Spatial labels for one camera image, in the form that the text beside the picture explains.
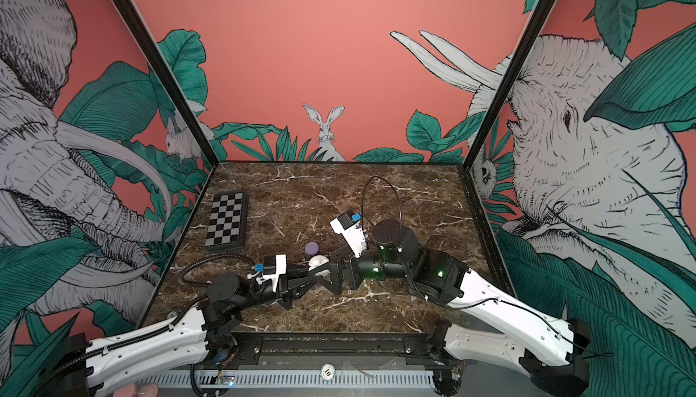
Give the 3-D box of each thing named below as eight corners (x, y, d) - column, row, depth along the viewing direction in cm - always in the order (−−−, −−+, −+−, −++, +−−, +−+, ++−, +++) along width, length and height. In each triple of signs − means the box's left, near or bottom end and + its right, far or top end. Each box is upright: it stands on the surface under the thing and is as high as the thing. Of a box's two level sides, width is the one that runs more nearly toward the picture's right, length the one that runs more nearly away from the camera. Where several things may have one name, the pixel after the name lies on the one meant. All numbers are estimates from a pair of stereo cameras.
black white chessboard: (209, 255, 94) (204, 249, 91) (216, 199, 110) (212, 192, 107) (246, 247, 96) (243, 242, 93) (248, 193, 112) (245, 187, 109)
